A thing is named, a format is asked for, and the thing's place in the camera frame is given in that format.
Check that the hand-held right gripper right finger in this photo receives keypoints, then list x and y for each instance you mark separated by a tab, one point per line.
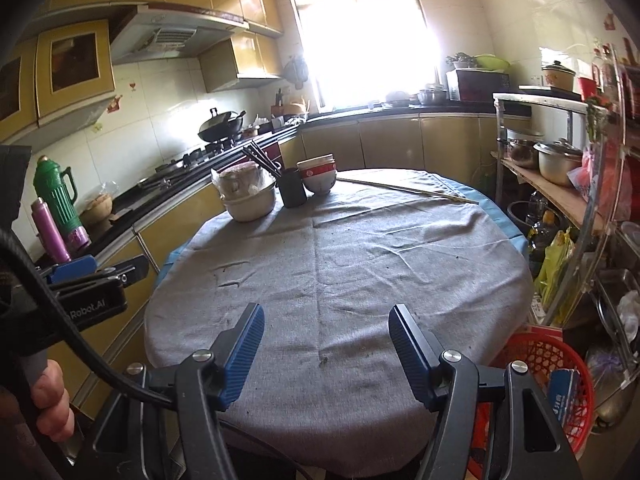
410	360

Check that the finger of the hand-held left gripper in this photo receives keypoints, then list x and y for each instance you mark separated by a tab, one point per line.
72	269
131	270

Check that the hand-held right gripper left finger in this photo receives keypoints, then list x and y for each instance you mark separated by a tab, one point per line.
245	355

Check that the red plastic basket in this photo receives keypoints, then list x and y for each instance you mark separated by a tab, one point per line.
545	355

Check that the blue white tissue pack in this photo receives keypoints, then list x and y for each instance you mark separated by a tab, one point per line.
564	400

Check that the person's left hand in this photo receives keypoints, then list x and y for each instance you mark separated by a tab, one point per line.
52	400

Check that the purple thermos bottle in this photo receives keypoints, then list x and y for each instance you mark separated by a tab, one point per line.
50	232

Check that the brown bowl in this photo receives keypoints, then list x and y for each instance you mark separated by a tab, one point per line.
96	210

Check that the green thermos jug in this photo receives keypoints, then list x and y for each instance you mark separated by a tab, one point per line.
57	195

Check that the grey tablecloth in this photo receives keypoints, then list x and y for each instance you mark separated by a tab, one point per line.
350	270

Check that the black gas stove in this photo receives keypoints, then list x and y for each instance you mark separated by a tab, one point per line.
195	160

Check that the metal basin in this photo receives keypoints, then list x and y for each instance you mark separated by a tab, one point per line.
250	207

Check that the plastic-wrapped bowl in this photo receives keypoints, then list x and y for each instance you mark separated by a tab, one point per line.
240	180

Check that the blue table cover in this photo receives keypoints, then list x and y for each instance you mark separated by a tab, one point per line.
510	230

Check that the black wok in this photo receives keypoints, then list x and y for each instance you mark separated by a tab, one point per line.
217	127

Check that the yellow plastic bag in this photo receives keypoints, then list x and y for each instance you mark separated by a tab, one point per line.
552	270

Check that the black chopstick holder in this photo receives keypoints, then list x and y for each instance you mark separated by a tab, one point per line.
292	190

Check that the long pale stick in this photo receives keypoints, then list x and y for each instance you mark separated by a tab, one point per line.
400	187

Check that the bundle of black chopsticks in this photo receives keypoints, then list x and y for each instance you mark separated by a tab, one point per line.
262	157

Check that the cooking oil bottle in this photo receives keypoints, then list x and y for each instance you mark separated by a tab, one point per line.
542	237

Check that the red white bowl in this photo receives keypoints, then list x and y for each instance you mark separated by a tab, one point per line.
315	159
318	182

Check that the knife block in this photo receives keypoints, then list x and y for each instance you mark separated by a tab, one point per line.
277	107

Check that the range hood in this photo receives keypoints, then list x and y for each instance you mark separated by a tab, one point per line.
170	35

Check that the steel pot with lid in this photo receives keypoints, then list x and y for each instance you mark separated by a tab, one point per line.
557	165

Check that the pink plastic bag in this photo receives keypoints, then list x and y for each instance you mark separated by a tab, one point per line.
600	180

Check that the microwave oven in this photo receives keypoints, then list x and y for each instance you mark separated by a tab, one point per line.
477	86

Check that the metal shelf rack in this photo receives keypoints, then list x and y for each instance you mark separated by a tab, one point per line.
607	125

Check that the green plastic basin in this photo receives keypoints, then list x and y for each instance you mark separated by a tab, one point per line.
492	62

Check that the enamel pot with lid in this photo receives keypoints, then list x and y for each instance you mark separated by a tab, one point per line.
560	77

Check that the red cup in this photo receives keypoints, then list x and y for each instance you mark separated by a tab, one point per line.
587	89

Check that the window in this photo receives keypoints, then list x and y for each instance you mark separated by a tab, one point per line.
365	35

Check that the glass door wall cabinet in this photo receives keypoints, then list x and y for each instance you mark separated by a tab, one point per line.
70	70

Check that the yellow wall cabinet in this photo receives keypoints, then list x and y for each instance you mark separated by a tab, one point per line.
240	60

